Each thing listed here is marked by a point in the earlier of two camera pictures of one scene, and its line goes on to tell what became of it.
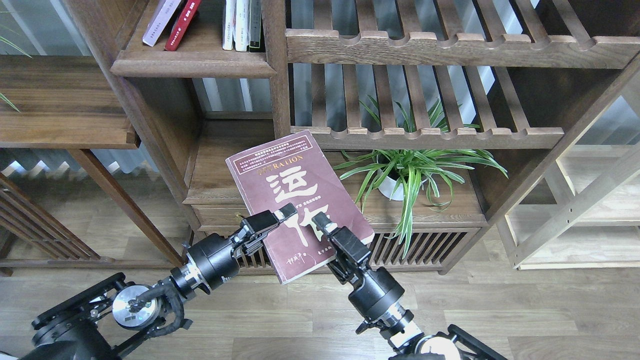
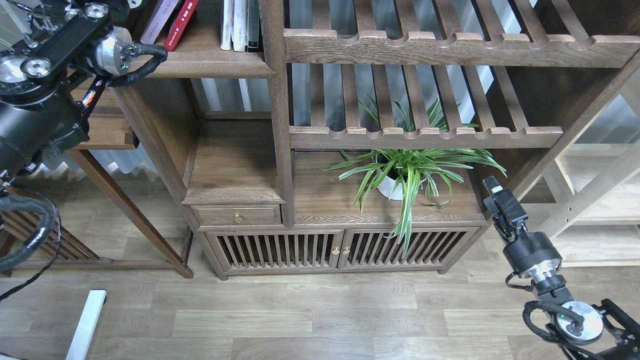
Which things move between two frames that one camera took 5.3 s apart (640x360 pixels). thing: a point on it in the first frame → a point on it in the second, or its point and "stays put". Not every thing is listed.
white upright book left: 228,24 stays put
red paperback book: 182,25 stays put
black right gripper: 350,255 → 508,215
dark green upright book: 255,25 stays put
